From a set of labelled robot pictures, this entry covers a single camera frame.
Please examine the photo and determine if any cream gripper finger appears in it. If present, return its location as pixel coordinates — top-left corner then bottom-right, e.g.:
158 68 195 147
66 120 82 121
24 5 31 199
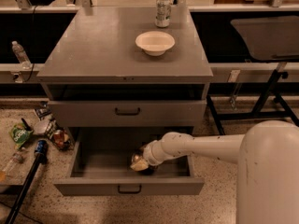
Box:
130 159 149 172

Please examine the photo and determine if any clear plastic water bottle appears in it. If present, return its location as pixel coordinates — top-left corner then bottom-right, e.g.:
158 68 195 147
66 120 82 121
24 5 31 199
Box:
12 41 32 70

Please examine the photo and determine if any green snack bag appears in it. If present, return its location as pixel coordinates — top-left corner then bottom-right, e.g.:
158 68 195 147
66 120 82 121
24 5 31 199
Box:
9 123 33 149

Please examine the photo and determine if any open grey middle drawer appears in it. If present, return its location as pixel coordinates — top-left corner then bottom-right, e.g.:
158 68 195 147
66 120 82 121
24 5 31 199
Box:
54 127 204 196

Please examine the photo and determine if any black folding table stand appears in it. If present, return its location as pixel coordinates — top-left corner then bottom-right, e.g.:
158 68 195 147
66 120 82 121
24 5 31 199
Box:
206 15 299 135

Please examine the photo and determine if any dark snack packet on floor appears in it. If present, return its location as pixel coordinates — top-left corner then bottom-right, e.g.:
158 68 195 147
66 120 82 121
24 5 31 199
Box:
35 108 51 120

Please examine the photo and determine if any grey metal drawer cabinet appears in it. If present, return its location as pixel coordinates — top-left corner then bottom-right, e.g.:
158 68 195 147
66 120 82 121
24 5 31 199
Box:
37 7 213 138

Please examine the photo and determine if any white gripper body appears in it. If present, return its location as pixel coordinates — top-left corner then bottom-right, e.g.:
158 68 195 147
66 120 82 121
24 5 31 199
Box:
143 140 164 166

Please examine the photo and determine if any closed grey top drawer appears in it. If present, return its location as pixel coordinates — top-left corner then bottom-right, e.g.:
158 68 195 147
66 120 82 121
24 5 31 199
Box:
49 101 206 127

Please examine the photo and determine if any red can on floor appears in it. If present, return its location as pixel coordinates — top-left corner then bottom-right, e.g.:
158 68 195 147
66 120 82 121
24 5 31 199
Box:
53 130 64 148

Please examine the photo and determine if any black pole with blue grip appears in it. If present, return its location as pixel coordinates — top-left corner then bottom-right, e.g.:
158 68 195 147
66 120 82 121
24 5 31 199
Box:
5 140 48 224

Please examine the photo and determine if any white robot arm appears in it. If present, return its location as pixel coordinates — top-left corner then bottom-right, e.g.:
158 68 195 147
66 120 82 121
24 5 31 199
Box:
131 120 299 224

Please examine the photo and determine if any white paper bowl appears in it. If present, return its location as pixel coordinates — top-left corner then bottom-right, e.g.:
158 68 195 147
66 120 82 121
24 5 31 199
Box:
135 31 175 56

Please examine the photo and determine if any clear bottle on floor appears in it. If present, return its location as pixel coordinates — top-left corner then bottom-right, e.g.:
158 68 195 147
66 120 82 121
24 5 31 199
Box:
0 152 24 182

